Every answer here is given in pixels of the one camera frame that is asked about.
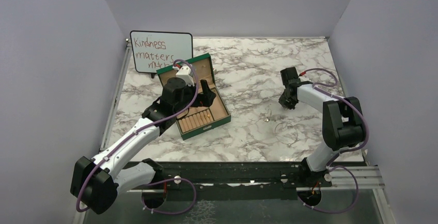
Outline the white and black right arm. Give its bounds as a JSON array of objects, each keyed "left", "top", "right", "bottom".
[{"left": 279, "top": 67, "right": 369, "bottom": 186}]

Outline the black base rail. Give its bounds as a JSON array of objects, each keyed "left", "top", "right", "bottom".
[{"left": 135, "top": 162, "right": 332, "bottom": 201}]

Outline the silver chain necklace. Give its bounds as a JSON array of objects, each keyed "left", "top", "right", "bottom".
[{"left": 273, "top": 122, "right": 300, "bottom": 147}]

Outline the small gold earring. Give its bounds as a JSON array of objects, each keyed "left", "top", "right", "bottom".
[{"left": 260, "top": 108, "right": 272, "bottom": 122}]

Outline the whiteboard with red writing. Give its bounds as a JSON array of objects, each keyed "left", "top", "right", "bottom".
[{"left": 130, "top": 30, "right": 193, "bottom": 73}]

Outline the green jewelry box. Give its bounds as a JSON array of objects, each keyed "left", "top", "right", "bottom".
[{"left": 143, "top": 53, "right": 231, "bottom": 140}]

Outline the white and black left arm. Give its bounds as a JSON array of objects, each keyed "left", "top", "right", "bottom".
[{"left": 70, "top": 77, "right": 217, "bottom": 214}]

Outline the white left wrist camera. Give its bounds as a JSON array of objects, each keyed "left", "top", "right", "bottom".
[{"left": 173, "top": 65, "right": 195, "bottom": 86}]

